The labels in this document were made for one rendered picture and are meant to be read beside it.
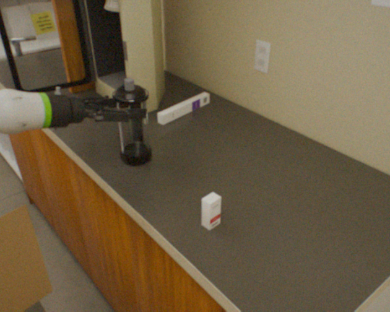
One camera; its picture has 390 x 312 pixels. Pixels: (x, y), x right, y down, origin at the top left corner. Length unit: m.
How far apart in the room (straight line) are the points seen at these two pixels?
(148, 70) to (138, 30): 0.16
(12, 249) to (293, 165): 0.85
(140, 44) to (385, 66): 0.82
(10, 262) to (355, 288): 0.71
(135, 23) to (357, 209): 0.94
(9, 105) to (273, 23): 0.93
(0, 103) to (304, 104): 0.98
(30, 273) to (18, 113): 0.37
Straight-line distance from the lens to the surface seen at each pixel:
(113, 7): 1.54
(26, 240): 0.83
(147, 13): 1.48
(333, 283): 0.95
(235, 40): 1.64
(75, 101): 1.09
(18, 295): 0.90
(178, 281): 1.13
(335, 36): 1.35
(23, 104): 1.02
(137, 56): 1.49
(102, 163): 1.30
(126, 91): 1.17
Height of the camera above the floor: 1.64
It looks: 33 degrees down
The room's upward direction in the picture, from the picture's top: straight up
